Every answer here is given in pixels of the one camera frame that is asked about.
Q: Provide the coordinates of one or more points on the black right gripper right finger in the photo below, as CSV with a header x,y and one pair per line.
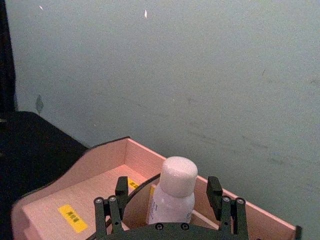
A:
x,y
235,217

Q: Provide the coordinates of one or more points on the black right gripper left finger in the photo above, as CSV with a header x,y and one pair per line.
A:
x,y
102,215

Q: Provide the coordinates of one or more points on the large yellow label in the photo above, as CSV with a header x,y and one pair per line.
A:
x,y
73,218

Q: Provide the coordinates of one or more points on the flat cardboard box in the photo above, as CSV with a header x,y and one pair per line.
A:
x,y
75,195

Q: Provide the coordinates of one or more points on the small yellow label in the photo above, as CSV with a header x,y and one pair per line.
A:
x,y
133,184

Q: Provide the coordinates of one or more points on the shallow brown cardboard tray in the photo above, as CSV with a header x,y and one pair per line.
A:
x,y
105,155

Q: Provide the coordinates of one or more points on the white plastic bottle with cap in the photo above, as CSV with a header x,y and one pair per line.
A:
x,y
176,180

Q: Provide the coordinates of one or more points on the black table cloth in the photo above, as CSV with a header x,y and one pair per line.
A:
x,y
32,155

